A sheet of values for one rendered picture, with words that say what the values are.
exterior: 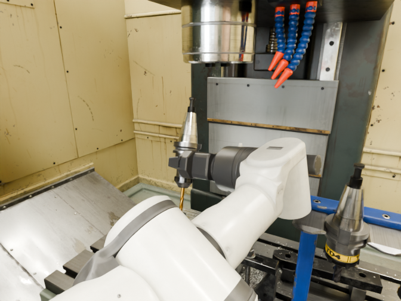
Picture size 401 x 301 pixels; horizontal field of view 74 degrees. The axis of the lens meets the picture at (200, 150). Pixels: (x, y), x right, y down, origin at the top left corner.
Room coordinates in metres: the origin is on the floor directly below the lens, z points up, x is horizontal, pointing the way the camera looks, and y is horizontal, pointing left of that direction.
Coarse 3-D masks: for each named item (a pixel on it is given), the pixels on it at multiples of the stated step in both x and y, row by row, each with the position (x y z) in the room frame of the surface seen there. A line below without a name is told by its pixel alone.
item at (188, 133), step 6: (186, 114) 0.58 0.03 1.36; (192, 114) 0.58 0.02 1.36; (186, 120) 0.58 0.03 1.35; (192, 120) 0.58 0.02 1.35; (186, 126) 0.57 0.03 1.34; (192, 126) 0.57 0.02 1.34; (180, 132) 0.57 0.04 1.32; (186, 132) 0.56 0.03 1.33; (192, 132) 0.56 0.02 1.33; (180, 138) 0.56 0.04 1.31; (186, 138) 0.56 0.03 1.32; (192, 138) 0.56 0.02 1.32
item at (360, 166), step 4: (356, 164) 0.37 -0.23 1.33; (360, 164) 0.37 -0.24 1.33; (364, 164) 0.37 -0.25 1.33; (356, 168) 0.37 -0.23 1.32; (360, 168) 0.36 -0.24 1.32; (356, 172) 0.37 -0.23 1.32; (360, 172) 0.37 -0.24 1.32; (352, 176) 0.37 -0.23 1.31; (356, 176) 0.37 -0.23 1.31; (360, 176) 0.37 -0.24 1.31; (352, 180) 0.37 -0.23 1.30; (356, 180) 0.36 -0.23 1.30; (360, 180) 0.36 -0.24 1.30; (352, 184) 0.37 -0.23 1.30; (356, 184) 0.36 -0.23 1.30; (360, 184) 0.36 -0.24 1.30
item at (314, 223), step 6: (312, 210) 0.43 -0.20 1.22; (306, 216) 0.41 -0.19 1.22; (312, 216) 0.41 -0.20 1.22; (318, 216) 0.41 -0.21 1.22; (324, 216) 0.41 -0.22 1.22; (294, 222) 0.39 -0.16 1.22; (300, 222) 0.39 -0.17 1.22; (306, 222) 0.39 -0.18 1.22; (312, 222) 0.39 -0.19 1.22; (318, 222) 0.39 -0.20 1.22; (324, 222) 0.39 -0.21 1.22; (300, 228) 0.37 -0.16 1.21; (306, 228) 0.37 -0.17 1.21; (312, 228) 0.37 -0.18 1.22; (318, 228) 0.37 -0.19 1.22; (324, 228) 0.37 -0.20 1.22
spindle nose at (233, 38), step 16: (192, 0) 0.56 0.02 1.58; (208, 0) 0.55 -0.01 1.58; (224, 0) 0.54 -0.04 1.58; (240, 0) 0.55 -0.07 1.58; (256, 0) 0.58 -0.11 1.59; (192, 16) 0.56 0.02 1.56; (208, 16) 0.55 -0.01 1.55; (224, 16) 0.54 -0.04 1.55; (240, 16) 0.55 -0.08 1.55; (256, 16) 0.59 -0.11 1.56; (192, 32) 0.56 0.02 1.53; (208, 32) 0.55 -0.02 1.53; (224, 32) 0.54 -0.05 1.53; (240, 32) 0.55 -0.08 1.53; (256, 32) 0.60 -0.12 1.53; (192, 48) 0.56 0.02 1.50; (208, 48) 0.55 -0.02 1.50; (224, 48) 0.54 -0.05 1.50; (240, 48) 0.55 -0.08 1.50
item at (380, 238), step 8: (368, 224) 0.38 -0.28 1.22; (376, 224) 0.38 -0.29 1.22; (376, 232) 0.36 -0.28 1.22; (384, 232) 0.36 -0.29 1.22; (392, 232) 0.36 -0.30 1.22; (400, 232) 0.36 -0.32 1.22; (368, 240) 0.34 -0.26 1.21; (376, 240) 0.34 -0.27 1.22; (384, 240) 0.34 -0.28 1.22; (392, 240) 0.34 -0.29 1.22; (400, 240) 0.34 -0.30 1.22; (376, 248) 0.33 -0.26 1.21; (384, 248) 0.32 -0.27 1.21; (392, 248) 0.32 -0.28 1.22; (400, 248) 0.32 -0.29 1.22
